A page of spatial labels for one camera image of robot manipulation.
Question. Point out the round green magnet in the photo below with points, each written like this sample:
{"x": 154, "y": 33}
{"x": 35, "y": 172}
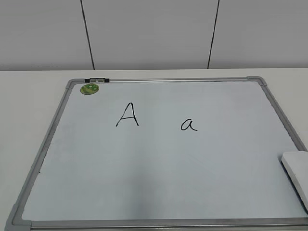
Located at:
{"x": 89, "y": 89}

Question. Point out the white board with grey frame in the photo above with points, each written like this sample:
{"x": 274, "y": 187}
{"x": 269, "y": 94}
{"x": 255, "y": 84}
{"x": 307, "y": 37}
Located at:
{"x": 189, "y": 153}

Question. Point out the black marker clip on frame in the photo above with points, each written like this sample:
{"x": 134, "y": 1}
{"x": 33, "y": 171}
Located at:
{"x": 97, "y": 80}

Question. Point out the white whiteboard eraser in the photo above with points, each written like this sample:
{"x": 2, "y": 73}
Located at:
{"x": 296, "y": 165}

